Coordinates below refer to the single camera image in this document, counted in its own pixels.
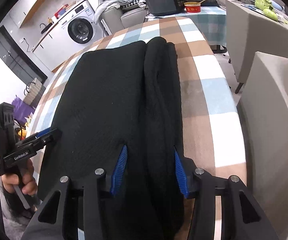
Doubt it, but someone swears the black knit sweater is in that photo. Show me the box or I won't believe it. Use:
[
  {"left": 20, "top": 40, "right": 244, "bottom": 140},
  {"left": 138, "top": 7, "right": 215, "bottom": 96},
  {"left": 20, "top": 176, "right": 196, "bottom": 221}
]
[{"left": 38, "top": 37, "right": 184, "bottom": 239}]

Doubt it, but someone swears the person's left hand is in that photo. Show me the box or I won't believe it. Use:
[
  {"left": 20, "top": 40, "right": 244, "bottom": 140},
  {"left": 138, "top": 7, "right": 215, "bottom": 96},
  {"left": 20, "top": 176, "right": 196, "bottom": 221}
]
[{"left": 1, "top": 159, "right": 38, "bottom": 196}]

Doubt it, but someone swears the purple paper bag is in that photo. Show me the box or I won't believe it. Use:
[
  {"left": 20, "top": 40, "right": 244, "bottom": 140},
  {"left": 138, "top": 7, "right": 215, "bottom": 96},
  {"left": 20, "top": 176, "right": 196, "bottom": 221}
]
[{"left": 11, "top": 97, "right": 35, "bottom": 126}]

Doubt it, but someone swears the woven laundry basket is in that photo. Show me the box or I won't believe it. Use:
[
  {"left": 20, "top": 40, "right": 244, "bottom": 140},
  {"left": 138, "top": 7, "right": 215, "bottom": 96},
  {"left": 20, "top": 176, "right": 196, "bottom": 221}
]
[{"left": 24, "top": 78, "right": 46, "bottom": 108}]

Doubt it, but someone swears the white kitchen cabinet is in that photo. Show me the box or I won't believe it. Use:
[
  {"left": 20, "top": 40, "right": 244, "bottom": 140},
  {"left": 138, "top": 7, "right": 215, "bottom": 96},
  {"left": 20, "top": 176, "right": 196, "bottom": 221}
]
[{"left": 32, "top": 11, "right": 69, "bottom": 52}]

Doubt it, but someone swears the white washing machine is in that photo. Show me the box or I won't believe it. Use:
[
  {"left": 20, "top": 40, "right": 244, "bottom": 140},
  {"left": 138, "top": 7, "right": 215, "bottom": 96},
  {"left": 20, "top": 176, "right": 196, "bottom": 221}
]
[{"left": 58, "top": 0, "right": 104, "bottom": 44}]

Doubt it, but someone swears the light grey blanket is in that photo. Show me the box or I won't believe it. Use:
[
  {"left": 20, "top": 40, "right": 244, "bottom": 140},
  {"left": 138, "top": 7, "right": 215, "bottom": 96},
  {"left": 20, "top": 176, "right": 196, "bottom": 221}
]
[{"left": 92, "top": 0, "right": 147, "bottom": 24}]

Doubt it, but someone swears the grey side table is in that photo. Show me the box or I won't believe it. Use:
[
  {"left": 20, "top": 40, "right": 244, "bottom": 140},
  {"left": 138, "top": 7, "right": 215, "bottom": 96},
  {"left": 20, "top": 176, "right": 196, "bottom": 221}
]
[{"left": 226, "top": 0, "right": 288, "bottom": 94}]

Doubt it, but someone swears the teal checkered side tablecloth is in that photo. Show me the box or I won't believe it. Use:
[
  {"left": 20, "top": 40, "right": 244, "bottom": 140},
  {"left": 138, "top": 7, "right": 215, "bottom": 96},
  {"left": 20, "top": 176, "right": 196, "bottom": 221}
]
[{"left": 145, "top": 7, "right": 226, "bottom": 47}]

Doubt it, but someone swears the green plush toy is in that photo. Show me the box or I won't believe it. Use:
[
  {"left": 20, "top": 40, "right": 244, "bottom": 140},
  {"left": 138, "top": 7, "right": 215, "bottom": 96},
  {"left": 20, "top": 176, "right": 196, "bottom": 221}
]
[{"left": 254, "top": 0, "right": 278, "bottom": 21}]

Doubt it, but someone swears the red food bowl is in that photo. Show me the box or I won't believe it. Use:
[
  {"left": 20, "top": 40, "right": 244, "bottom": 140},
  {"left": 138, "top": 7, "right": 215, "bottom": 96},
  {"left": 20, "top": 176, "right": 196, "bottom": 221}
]
[{"left": 184, "top": 0, "right": 207, "bottom": 13}]

